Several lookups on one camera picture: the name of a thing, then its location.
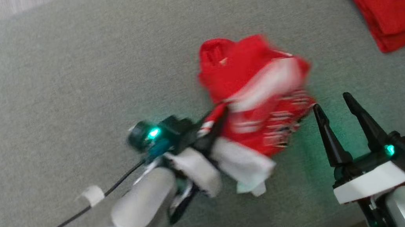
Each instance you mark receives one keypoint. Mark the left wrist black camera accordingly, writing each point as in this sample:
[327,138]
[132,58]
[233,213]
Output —
[146,135]

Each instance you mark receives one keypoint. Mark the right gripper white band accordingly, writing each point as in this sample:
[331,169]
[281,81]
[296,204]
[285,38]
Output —
[371,183]

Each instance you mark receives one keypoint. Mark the red number 23 jersey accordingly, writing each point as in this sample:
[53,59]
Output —
[252,71]

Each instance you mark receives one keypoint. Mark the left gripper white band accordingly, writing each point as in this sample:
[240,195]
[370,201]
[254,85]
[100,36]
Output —
[198,169]

